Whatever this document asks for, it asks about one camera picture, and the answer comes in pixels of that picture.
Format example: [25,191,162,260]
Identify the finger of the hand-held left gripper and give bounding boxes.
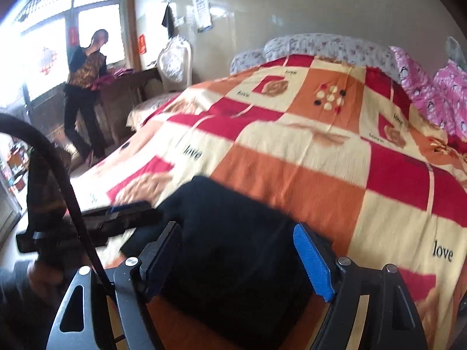
[81,200,156,219]
[88,209,163,246]

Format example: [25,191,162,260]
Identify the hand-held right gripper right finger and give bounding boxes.
[293,222,428,350]

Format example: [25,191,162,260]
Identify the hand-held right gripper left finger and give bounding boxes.
[46,221,182,350]

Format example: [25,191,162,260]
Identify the black pants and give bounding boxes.
[120,176,331,340]

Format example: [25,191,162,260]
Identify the person's left forearm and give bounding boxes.
[0,262,55,350]

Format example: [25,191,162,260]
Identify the person's left hand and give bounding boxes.
[28,258,68,297]

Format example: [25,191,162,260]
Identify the red orange patterned blanket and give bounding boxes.
[73,54,467,350]

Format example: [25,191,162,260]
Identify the beige floral pillow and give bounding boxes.
[126,92,180,131]

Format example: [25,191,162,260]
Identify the dark wooden cabinet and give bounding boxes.
[75,67,162,154]

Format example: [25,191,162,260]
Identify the maroon clothing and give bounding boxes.
[91,66,136,90]

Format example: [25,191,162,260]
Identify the white ornate chair back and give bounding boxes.
[157,36,192,94]

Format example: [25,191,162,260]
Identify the window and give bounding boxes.
[0,0,129,112]

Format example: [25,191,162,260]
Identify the grey floral pillow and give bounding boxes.
[263,34,400,72]
[230,48,268,76]

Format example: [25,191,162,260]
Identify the dark hanging garment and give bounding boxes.
[162,3,177,39]

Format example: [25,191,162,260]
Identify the pink penguin print quilt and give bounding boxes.
[432,60,467,136]

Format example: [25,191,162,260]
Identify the clear plastic bag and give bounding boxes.
[445,36,467,71]

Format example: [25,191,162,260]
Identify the black cable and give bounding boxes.
[0,113,111,293]

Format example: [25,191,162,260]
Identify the wall calendar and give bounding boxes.
[192,0,213,33]

